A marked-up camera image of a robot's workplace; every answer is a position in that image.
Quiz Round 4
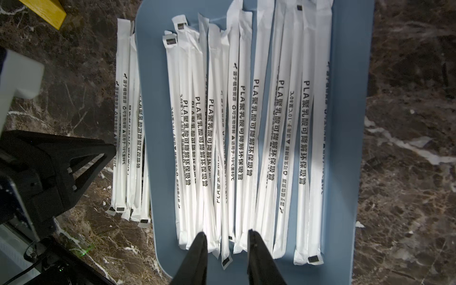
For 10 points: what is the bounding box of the yellow block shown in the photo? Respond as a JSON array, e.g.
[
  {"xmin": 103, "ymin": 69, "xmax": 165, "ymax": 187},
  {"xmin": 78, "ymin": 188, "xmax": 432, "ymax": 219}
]
[{"xmin": 20, "ymin": 0, "xmax": 67, "ymax": 30}]

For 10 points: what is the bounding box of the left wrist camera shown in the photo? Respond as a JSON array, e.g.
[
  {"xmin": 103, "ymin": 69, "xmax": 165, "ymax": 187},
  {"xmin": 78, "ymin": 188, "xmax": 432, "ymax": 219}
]
[{"xmin": 1, "ymin": 47, "xmax": 45, "ymax": 128}]

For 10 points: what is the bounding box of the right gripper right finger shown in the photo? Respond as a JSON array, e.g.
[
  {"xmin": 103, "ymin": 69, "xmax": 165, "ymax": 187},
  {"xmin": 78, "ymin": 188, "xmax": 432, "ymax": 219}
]
[{"xmin": 247, "ymin": 229, "xmax": 286, "ymax": 285}]

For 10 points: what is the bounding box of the left pile white straw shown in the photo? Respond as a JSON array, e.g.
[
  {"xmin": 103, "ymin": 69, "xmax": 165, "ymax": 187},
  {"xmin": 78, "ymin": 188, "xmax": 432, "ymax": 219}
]
[{"xmin": 108, "ymin": 19, "xmax": 152, "ymax": 228}]

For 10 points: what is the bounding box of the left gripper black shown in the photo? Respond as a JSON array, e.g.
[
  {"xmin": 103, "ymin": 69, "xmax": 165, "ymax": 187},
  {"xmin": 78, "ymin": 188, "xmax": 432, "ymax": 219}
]
[{"xmin": 1, "ymin": 131, "xmax": 116, "ymax": 241}]

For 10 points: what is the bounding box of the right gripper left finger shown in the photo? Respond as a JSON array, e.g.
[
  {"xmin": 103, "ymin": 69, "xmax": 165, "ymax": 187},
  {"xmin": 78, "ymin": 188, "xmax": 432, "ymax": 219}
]
[{"xmin": 170, "ymin": 232, "xmax": 208, "ymax": 285}]

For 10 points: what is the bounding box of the blue storage box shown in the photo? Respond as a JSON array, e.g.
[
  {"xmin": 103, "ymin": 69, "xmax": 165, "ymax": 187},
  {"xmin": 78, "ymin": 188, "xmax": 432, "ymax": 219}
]
[{"xmin": 135, "ymin": 1, "xmax": 375, "ymax": 285}]

